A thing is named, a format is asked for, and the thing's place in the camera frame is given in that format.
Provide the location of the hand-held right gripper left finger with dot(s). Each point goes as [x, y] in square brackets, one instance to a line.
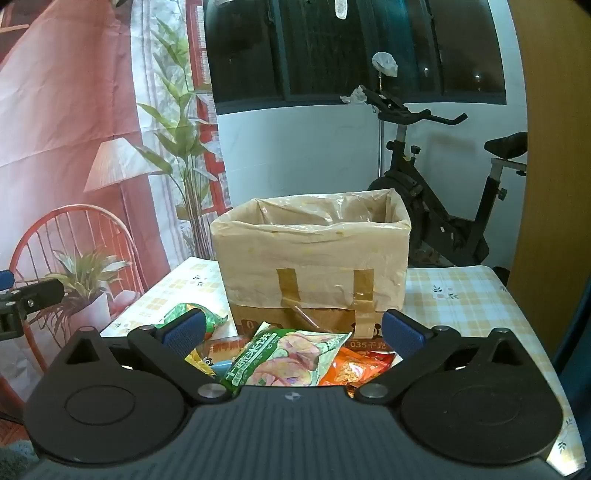
[184, 330]

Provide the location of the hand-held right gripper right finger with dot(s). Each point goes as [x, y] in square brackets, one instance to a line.
[404, 330]

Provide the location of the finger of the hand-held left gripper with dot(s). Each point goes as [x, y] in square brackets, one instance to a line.
[39, 293]

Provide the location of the long orange snack packet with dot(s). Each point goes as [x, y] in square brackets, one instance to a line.
[351, 369]

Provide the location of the large green chip packet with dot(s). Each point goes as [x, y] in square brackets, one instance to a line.
[286, 360]

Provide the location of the cardboard box with plastic liner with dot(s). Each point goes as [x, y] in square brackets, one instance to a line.
[314, 267]

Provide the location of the green striped snack packet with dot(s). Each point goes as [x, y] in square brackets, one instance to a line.
[214, 318]

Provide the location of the black office chair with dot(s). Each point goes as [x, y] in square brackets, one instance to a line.
[411, 184]

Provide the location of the wooden door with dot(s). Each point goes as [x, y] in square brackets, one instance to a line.
[554, 184]

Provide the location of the white plastic bag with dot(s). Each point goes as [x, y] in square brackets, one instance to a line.
[385, 64]
[355, 96]

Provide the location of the dark window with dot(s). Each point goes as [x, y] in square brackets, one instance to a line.
[314, 46]

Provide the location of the white hanging plastic piece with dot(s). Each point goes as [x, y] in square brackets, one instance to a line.
[340, 9]

